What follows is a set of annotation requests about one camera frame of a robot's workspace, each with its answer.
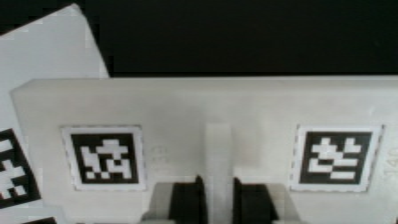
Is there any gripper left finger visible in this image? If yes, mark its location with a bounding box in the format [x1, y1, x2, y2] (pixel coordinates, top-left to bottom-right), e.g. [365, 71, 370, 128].
[169, 177, 208, 224]

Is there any white flat marker plate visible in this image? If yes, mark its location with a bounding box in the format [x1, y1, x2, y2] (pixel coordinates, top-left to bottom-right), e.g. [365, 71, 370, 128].
[0, 3, 112, 224]

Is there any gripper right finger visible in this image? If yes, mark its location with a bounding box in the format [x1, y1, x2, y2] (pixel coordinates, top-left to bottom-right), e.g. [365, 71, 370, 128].
[233, 178, 279, 224]

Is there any white small door panel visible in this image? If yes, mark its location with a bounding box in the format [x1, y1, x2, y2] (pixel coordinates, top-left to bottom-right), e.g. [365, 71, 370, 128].
[9, 75, 398, 224]

